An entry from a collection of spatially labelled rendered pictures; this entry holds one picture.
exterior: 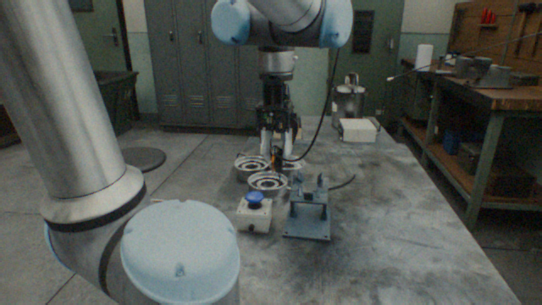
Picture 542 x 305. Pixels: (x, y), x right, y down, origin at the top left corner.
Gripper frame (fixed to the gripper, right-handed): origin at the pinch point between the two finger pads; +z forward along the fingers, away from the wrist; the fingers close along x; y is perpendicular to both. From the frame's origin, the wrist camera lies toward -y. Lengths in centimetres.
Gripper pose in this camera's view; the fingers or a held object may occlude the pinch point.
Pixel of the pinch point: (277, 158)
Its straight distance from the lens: 77.3
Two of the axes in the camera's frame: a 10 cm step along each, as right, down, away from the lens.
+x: 9.9, 0.6, -1.6
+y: -1.7, 3.6, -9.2
